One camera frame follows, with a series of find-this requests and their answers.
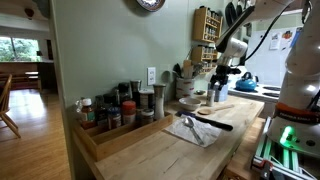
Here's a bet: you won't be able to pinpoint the window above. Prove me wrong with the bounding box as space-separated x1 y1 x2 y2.
0 36 42 63

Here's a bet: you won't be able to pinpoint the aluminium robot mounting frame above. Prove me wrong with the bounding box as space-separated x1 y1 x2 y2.
251 116 320 180

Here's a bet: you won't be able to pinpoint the white fridge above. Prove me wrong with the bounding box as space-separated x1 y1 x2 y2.
244 26 306 88

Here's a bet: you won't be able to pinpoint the jar silver lid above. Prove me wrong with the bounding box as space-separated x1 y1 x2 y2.
139 108 155 127

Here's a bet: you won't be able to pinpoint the brown bottle white cap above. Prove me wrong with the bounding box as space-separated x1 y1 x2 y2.
80 97 96 129

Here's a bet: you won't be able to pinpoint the white stove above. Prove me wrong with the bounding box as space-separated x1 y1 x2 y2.
229 83 283 103

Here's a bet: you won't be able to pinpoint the dark spice jar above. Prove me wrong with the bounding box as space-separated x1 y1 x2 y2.
103 93 118 108

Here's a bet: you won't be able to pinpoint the small wooden spice rack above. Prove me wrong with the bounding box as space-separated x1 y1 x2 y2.
190 44 218 75

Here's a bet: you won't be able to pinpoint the wooden spatula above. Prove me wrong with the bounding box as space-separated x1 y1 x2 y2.
182 59 193 80

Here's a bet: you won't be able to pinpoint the wooden spoon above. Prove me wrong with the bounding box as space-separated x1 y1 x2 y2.
197 104 235 116

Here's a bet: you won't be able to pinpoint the wooden spice tray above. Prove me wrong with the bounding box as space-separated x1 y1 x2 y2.
72 111 174 163

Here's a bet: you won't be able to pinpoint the red hanging lamp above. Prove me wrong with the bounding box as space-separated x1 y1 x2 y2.
24 7 35 20

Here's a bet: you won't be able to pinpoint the black hanging pan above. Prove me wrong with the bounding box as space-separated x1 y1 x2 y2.
236 0 247 18
224 1 238 28

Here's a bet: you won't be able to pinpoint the dark sauce bottle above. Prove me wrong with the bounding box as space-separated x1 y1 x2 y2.
94 94 108 127

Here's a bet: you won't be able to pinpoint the blue kettle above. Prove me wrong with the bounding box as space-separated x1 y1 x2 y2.
235 71 259 93

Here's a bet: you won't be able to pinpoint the dark pepper grinder silver top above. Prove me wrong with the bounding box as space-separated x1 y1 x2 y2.
129 79 143 108

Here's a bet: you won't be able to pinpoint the metal serving spoon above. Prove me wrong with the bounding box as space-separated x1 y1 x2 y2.
192 63 206 79

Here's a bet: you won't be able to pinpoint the white paper note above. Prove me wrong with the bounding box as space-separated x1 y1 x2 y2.
269 31 282 51

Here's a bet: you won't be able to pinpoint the wooden chair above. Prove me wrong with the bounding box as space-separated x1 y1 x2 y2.
0 73 22 139

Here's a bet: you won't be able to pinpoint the white wall outlet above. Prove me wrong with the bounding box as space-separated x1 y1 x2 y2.
147 66 157 87

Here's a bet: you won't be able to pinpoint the white utensil crock orange marks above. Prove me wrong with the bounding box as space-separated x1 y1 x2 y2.
175 77 196 100

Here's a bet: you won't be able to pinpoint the blue tissue box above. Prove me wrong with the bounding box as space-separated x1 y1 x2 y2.
213 83 230 103

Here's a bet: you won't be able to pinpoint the bottle black lid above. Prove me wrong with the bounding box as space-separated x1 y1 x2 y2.
117 82 132 103

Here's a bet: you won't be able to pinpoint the tall salt grinder silver top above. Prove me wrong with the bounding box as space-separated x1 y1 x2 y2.
152 83 167 121

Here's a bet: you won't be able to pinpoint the black ladle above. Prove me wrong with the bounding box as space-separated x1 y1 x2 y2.
172 63 183 79

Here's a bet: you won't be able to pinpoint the blue paper note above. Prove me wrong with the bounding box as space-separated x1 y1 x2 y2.
291 27 304 48

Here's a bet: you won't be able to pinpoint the large wooden spice rack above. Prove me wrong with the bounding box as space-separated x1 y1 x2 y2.
192 6 224 44

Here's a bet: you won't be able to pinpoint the white ceramic bowl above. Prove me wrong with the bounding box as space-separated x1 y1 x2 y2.
178 96 202 112

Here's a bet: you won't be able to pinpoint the white paper napkin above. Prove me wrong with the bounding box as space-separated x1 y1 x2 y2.
163 114 223 148

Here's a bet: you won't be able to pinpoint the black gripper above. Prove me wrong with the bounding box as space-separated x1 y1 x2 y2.
209 64 232 91

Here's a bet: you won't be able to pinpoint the blue canister white lid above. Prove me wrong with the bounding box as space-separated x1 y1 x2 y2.
138 88 155 110

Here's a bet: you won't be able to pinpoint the black handled knife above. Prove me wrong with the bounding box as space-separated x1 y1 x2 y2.
175 110 234 132

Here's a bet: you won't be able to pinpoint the dark jar blue lid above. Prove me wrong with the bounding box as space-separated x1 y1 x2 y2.
107 106 122 130

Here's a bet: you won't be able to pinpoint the spice jar red lid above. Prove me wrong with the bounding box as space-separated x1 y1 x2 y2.
121 100 137 126

